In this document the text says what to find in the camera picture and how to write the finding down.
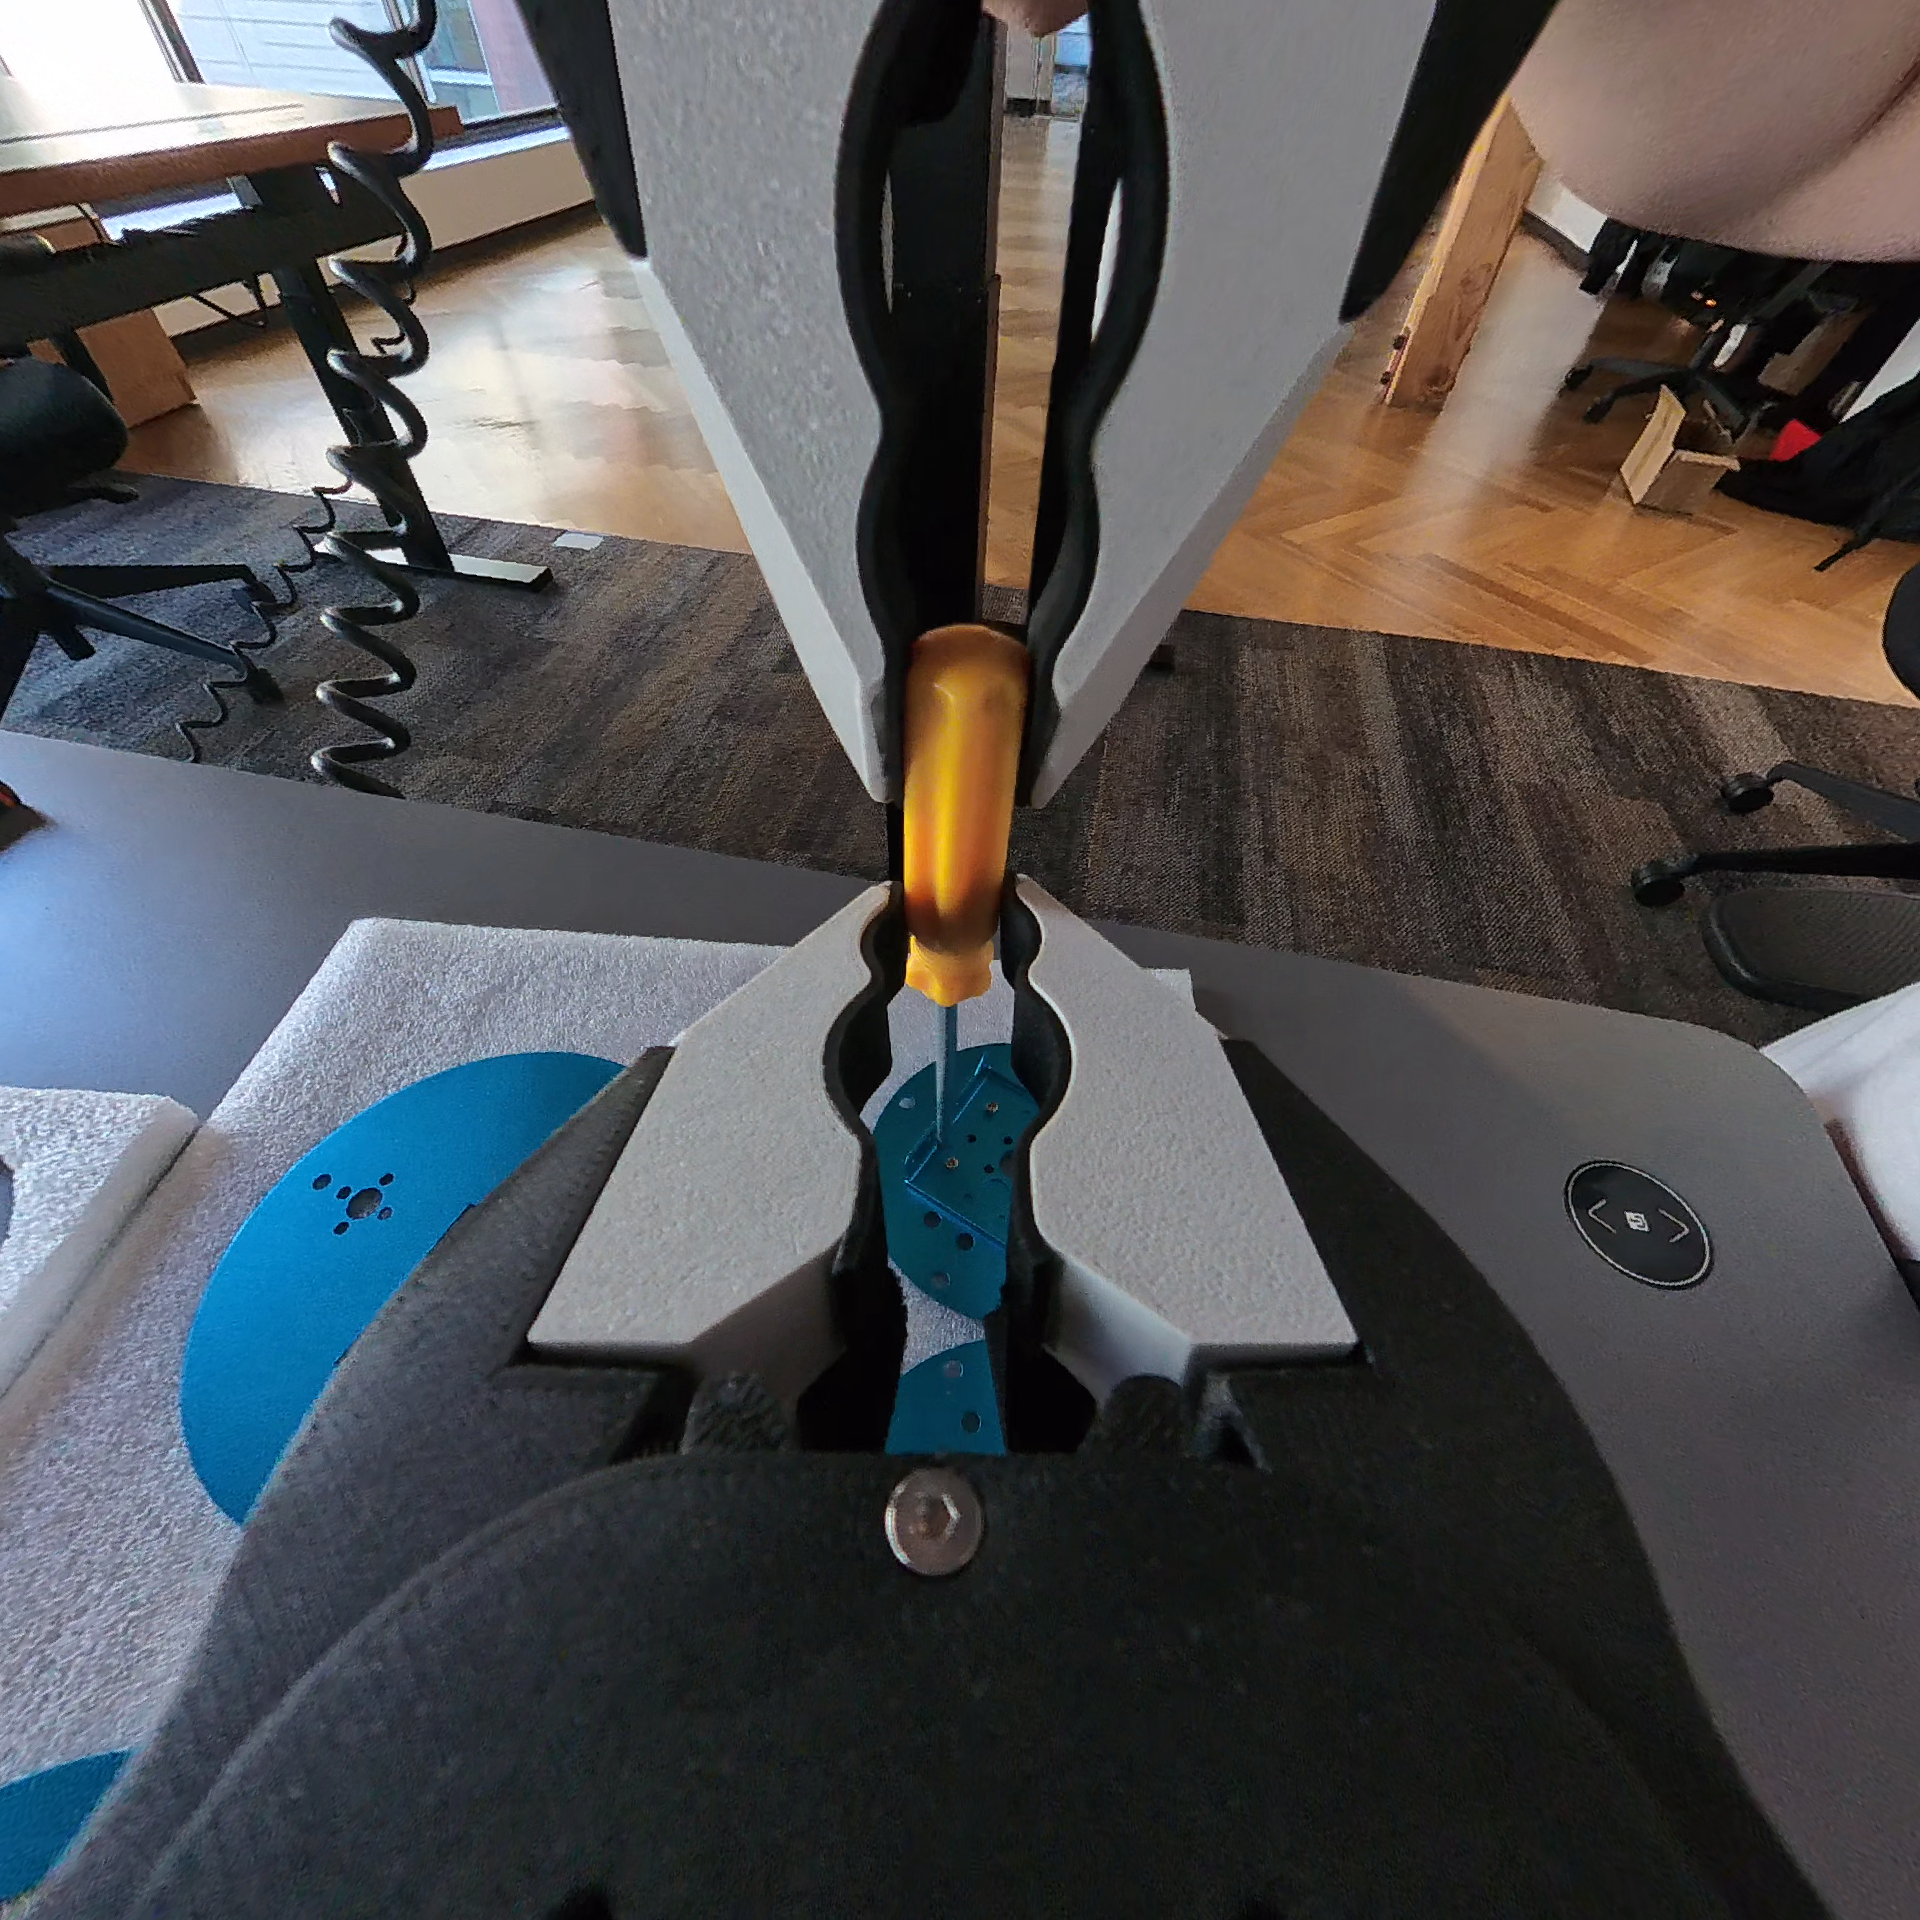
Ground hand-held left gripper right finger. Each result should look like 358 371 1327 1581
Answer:
991 879 1370 1454

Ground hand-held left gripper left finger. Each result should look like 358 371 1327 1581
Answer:
526 882 910 1454

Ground black table leg frame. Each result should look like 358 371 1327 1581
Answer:
891 0 1180 673

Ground thick coiled black cable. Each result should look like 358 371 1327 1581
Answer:
307 0 442 801

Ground dark swivel chair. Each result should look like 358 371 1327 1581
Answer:
1558 217 1869 436

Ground person's white shirt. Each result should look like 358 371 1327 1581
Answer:
1763 990 1920 1261

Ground round desk control panel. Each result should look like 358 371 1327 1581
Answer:
1564 1158 1711 1289

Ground person's right forearm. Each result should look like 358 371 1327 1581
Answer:
1500 0 1920 265

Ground large blue disc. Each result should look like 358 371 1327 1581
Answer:
180 1050 634 1525

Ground wooden post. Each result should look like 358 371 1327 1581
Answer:
1381 97 1548 411

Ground brown cardboard box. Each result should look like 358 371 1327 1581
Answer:
28 300 202 429

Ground blue perforated plate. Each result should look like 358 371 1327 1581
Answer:
885 1340 1010 1455

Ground small blue perforated disc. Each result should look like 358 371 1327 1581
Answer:
874 1068 1037 1327

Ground blue metal bracket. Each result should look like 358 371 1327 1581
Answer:
901 1053 1044 1299

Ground thin coiled black cable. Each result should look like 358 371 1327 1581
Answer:
177 481 355 771

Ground black and red backpack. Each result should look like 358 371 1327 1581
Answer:
1726 382 1920 572

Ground white foam sheet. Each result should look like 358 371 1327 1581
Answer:
0 915 1201 1794

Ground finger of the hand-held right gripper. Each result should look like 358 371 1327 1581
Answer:
609 0 923 805
1023 0 1442 810

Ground blue metal ring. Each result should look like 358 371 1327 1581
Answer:
0 1747 135 1903

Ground wooden top table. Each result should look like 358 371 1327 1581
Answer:
0 75 553 590

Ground white foam square frame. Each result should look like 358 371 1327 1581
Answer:
0 1087 202 1389

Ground small wooden crate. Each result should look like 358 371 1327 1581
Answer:
1620 387 1741 518

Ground black office chair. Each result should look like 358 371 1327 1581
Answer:
1633 567 1920 1010
0 358 289 723

